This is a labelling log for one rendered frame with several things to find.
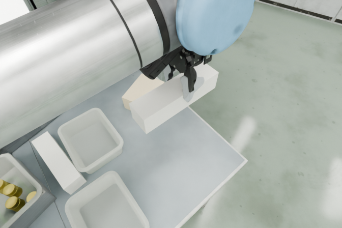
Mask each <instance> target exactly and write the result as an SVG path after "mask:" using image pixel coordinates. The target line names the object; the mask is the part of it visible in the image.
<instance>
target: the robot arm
mask: <svg viewBox="0 0 342 228"><path fill-rule="evenodd" d="M254 1H255V0H57V1H54V2H51V3H49V4H47V5H45V6H42V7H40V8H38V9H35V10H33V11H31V12H28V13H26V14H24V15H21V16H19V17H17V18H15V19H12V20H10V21H8V22H5V23H3V24H1V25H0V149H1V148H2V147H4V146H6V145H8V144H9V143H11V142H13V141H15V140H17V139H18V138H20V137H22V136H24V135H25V134H27V133H29V132H31V131H32V130H34V129H36V128H38V127H39V126H41V125H43V124H45V123H46V122H48V121H50V120H52V119H53V118H55V117H57V116H59V115H60V114H62V113H64V112H66V111H67V110H69V109H71V108H73V107H74V106H76V105H78V104H80V103H82V102H83V101H85V100H87V99H89V98H90V97H92V96H94V95H95V94H97V93H99V92H101V91H102V90H104V89H106V88H108V87H109V86H111V85H113V84H115V83H116V82H118V81H120V80H122V79H123V78H125V77H127V76H129V75H130V74H132V73H134V72H136V71H137V70H140V71H141V72H142V73H143V74H144V75H145V76H146V77H147V78H149V79H151V80H154V79H155V78H156V77H157V76H158V75H159V74H160V73H161V72H162V71H163V73H164V77H165V80H166V82H167V81H169V80H170V79H172V77H173V74H174V73H175V72H176V71H177V70H178V71H179V73H184V75H183V76H182V77H180V80H181V84H182V86H183V90H182V92H183V99H184V100H185V101H186V102H189V101H190V100H191V99H192V97H193V94H194V93H195V92H196V91H197V90H198V89H199V88H200V87H201V86H202V85H203V84H204V81H205V79H204V78H203V77H198V76H197V71H196V70H195V69H194V67H195V66H198V65H199V64H201V63H202V62H203V60H204V65H205V64H207V63H208V62H210V61H211V60H212V55H215V54H218V53H220V52H222V51H224V50H226V49H227V48H228V47H230V46H231V45H232V44H233V43H234V42H235V41H236V40H237V39H238V38H239V36H240V35H241V34H242V32H243V31H244V29H245V28H246V26H247V24H248V22H249V20H250V18H251V15H252V12H253V9H254ZM207 55H210V57H209V58H207V59H206V57H207Z"/></svg>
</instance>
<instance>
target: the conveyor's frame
mask: <svg viewBox="0 0 342 228"><path fill-rule="evenodd" d="M59 116H60V115H59ZM57 117H58V116H57ZM57 117H55V118H53V119H52V120H50V121H48V122H46V123H45V124H43V125H41V126H39V127H38V128H36V129H34V130H32V131H31V132H29V133H27V134H25V135H24V136H22V137H20V138H18V139H17V140H15V141H13V142H11V143H9V144H8V145H6V146H4V147H3V148H4V149H6V150H7V151H8V152H10V153H12V152H14V151H15V150H16V149H17V148H19V147H20V146H21V145H22V144H24V143H25V142H26V141H27V140H29V139H30V138H31V137H33V136H34V135H35V134H36V133H38V132H39V131H40V130H42V129H43V128H44V127H45V126H47V125H48V124H49V123H51V122H52V121H53V120H54V119H56V118H57Z"/></svg>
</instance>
